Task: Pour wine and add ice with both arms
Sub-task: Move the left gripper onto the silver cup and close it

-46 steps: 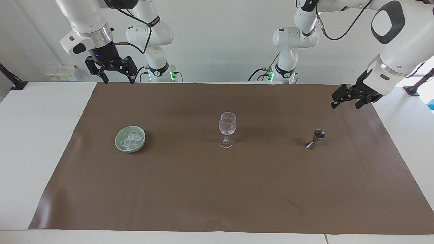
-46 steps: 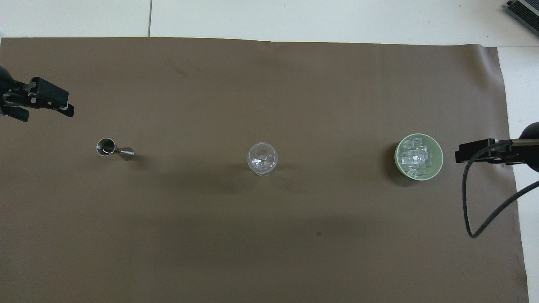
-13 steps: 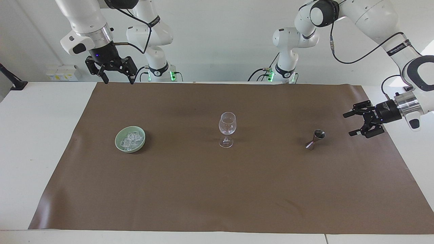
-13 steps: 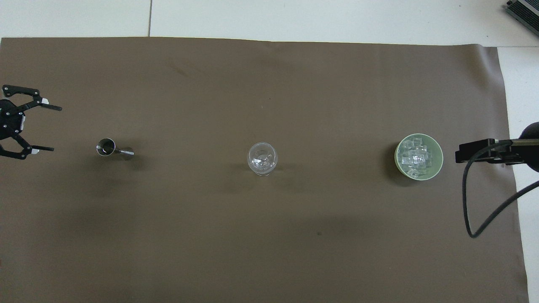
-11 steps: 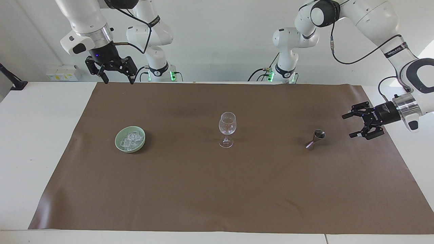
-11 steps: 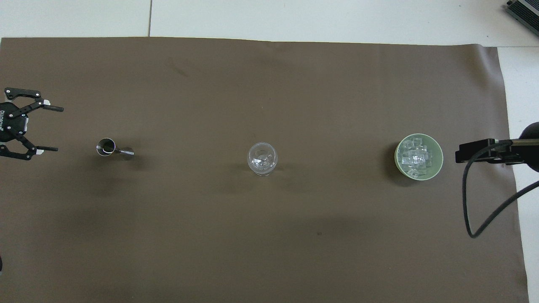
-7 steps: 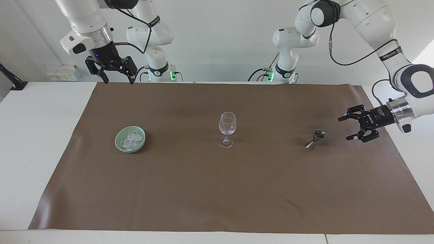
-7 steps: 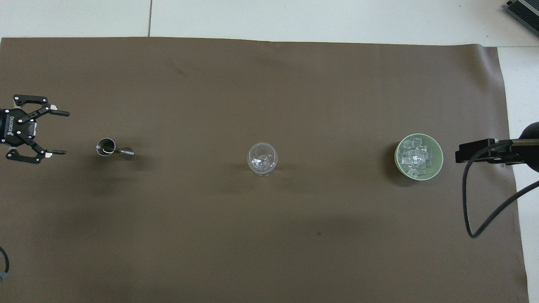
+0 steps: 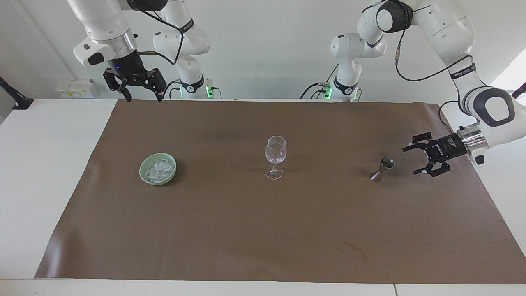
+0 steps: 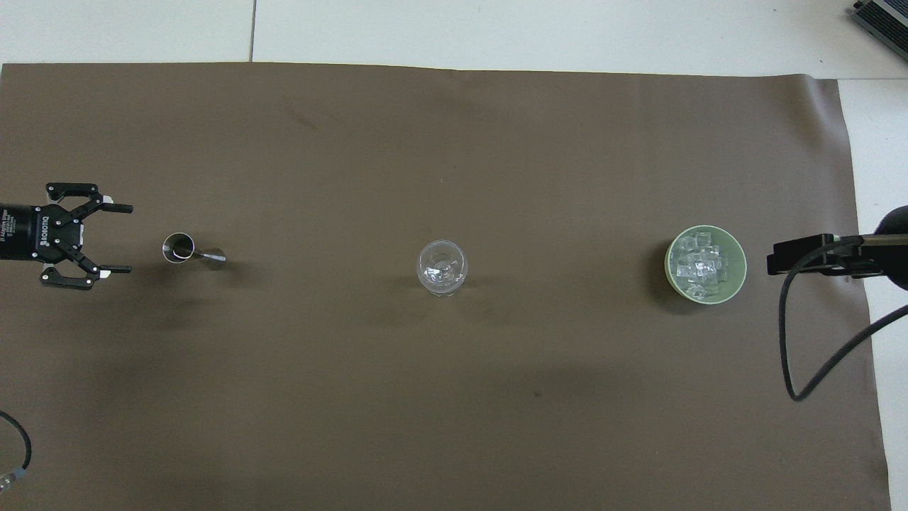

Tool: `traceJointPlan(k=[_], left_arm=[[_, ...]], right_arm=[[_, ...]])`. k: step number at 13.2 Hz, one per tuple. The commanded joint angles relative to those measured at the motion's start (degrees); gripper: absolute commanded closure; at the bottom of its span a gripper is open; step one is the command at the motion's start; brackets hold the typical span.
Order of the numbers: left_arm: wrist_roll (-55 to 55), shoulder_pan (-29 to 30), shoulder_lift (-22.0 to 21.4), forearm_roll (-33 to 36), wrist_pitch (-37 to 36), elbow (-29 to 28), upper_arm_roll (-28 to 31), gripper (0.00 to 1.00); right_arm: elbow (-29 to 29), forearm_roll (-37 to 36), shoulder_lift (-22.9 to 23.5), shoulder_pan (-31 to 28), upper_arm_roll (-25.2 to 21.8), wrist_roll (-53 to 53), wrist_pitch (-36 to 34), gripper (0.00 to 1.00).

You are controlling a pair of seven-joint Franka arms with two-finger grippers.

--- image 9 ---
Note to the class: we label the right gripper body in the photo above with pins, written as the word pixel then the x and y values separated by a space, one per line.
pixel 127 65

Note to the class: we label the clear wine glass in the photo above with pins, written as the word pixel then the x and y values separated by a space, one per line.
pixel 275 154

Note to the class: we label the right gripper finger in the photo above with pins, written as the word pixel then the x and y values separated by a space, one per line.
pixel 117 82
pixel 158 80

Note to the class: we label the green ceramic bowl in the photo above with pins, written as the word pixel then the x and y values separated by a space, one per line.
pixel 144 174

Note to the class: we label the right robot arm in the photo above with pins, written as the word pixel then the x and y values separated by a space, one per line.
pixel 102 20

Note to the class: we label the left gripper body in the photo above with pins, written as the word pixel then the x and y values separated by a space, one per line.
pixel 450 147

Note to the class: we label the metal jigger cup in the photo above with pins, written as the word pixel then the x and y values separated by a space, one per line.
pixel 384 165

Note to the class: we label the black stand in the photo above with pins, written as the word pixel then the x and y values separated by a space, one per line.
pixel 18 102

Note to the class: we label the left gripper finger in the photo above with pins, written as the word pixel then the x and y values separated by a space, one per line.
pixel 435 169
pixel 420 140

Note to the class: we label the clear ice cubes pile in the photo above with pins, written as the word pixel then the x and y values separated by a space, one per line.
pixel 159 169

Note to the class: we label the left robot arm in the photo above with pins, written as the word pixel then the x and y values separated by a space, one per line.
pixel 448 28

